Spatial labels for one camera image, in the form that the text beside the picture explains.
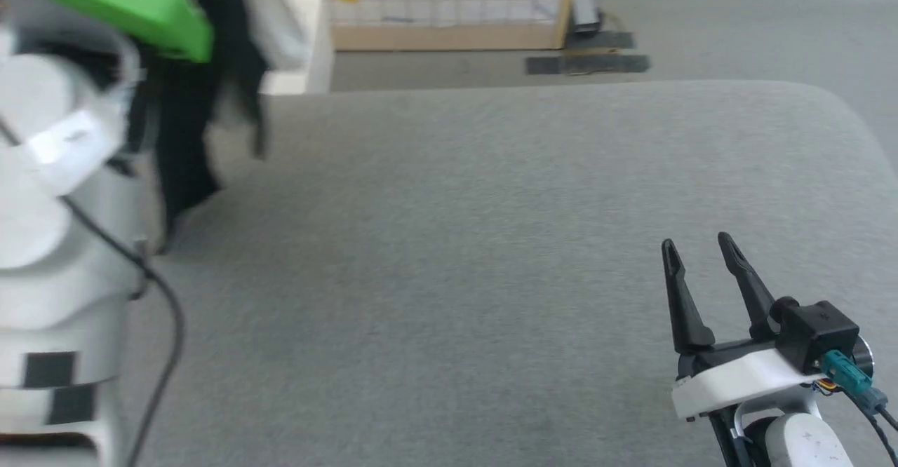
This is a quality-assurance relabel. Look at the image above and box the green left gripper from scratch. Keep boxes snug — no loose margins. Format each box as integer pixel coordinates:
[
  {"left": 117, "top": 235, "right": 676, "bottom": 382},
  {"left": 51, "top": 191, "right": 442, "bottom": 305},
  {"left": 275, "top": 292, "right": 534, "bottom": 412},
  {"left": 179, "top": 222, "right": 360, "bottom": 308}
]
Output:
[{"left": 0, "top": 0, "right": 215, "bottom": 63}]

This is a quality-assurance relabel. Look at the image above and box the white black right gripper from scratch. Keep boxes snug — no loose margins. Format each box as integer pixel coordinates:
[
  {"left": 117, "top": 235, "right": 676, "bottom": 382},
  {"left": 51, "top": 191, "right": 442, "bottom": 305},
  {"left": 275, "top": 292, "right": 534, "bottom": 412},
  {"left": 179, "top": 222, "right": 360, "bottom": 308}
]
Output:
[{"left": 662, "top": 231, "right": 830, "bottom": 422}]

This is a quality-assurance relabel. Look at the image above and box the white garment with black sleeves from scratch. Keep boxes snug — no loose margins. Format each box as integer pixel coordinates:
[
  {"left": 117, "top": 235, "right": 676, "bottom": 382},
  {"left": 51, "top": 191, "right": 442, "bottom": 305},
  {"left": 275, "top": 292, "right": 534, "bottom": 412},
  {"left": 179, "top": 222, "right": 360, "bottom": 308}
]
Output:
[{"left": 133, "top": 0, "right": 313, "bottom": 254}]

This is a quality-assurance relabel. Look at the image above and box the white box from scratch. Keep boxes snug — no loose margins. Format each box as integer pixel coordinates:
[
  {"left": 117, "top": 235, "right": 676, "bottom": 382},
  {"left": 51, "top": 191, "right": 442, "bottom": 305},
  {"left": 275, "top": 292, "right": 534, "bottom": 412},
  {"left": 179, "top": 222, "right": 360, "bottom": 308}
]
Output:
[{"left": 258, "top": 0, "right": 335, "bottom": 96}]

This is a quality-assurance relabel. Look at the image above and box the long black panel foot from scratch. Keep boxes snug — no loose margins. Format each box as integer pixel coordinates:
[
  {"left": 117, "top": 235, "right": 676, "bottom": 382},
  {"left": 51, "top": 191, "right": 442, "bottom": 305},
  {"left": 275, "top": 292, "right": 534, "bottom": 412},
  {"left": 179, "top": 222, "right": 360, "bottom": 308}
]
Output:
[{"left": 526, "top": 53, "right": 651, "bottom": 76}]

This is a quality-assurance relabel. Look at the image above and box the short black panel foot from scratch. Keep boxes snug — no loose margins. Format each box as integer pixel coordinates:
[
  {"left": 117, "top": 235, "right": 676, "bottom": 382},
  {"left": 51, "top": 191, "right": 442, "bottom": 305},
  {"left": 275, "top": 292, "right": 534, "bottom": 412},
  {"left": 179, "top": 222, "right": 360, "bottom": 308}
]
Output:
[{"left": 567, "top": 29, "right": 636, "bottom": 51}]

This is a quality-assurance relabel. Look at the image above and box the teal connector camera cable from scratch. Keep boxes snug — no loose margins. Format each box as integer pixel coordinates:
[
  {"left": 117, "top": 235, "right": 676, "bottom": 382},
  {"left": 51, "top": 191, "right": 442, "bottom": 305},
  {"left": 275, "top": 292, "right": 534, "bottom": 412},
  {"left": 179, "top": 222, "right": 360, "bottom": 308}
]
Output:
[{"left": 815, "top": 350, "right": 898, "bottom": 464}]

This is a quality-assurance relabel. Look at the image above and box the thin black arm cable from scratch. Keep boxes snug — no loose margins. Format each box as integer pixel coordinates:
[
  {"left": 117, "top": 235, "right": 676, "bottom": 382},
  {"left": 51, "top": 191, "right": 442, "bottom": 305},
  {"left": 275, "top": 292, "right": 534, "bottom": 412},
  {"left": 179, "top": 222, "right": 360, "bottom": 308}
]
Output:
[{"left": 0, "top": 120, "right": 187, "bottom": 467}]

